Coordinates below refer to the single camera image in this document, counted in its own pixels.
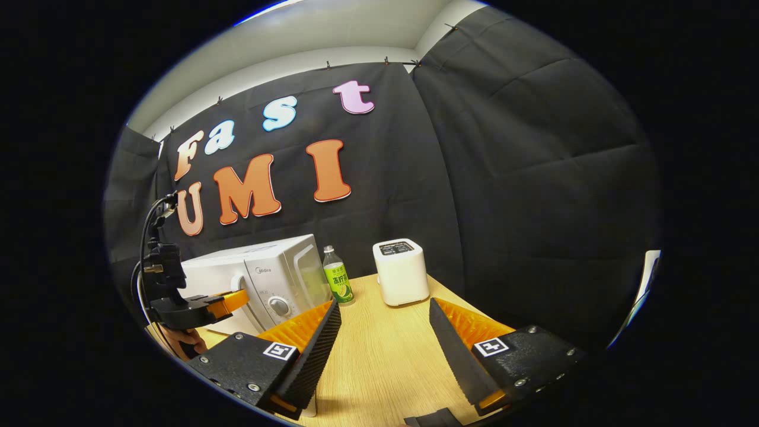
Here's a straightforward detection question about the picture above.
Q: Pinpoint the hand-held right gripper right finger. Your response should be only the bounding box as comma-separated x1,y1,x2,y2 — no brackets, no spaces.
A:
428,298,588,416

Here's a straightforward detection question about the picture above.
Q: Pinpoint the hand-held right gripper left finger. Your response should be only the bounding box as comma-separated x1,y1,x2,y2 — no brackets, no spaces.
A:
187,299,343,420

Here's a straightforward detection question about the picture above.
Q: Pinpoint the white microwave oven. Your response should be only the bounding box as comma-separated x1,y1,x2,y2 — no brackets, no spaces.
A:
178,234,333,336

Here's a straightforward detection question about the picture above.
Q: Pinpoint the green label drink bottle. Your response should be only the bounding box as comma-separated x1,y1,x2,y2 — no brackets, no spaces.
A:
323,246,355,305

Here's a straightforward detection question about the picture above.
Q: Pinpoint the white toaster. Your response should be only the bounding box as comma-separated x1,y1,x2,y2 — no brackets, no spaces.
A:
372,238,430,307

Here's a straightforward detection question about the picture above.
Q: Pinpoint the black backdrop cloth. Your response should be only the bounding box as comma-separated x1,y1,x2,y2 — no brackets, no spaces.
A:
104,6,662,350

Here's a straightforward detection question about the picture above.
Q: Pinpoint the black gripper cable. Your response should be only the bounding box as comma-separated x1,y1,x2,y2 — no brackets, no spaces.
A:
132,196,178,333

